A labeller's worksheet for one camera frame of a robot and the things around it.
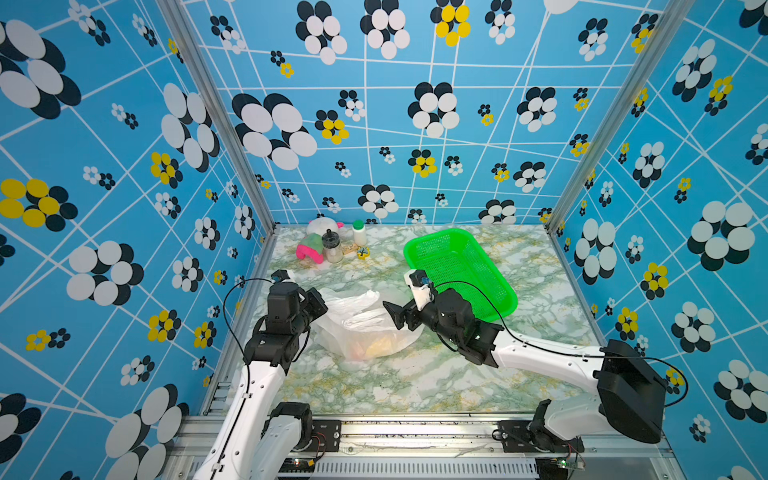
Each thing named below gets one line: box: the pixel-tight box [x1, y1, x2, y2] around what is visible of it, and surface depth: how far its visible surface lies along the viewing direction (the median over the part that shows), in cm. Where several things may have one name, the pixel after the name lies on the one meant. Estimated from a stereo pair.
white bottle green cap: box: [352, 219, 367, 246], surface depth 110 cm
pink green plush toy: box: [295, 233, 325, 264], surface depth 108 cm
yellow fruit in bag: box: [366, 336, 392, 356], surface depth 86 cm
